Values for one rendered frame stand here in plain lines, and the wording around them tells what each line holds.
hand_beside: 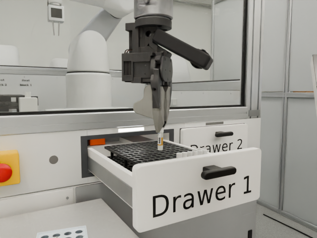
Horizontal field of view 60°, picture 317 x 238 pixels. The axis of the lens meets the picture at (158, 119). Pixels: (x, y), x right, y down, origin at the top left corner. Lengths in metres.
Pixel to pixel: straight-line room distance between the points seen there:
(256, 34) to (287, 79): 1.40
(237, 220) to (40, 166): 0.75
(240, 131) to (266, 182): 1.73
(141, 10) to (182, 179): 0.31
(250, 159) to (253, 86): 0.54
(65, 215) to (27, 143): 0.19
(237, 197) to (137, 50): 0.35
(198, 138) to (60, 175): 0.43
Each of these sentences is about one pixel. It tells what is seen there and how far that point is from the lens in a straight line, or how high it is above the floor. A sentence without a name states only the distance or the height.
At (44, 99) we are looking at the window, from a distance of 0.74.
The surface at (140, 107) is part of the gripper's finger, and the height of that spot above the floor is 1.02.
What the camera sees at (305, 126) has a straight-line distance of 2.40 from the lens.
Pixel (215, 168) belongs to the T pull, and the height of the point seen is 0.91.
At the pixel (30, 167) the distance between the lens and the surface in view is 0.74.
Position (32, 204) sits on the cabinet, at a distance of 0.77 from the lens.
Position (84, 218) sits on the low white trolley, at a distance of 0.68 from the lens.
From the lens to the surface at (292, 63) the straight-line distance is 2.49.
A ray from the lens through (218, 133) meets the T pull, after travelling 0.91.
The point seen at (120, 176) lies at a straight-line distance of 0.56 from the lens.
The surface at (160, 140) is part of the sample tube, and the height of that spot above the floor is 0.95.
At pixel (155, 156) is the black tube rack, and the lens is 0.63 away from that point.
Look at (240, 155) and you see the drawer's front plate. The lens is 0.57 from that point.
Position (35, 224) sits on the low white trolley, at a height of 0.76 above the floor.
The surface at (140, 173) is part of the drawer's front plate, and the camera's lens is 0.44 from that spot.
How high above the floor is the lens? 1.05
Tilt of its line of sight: 6 degrees down
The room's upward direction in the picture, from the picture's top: straight up
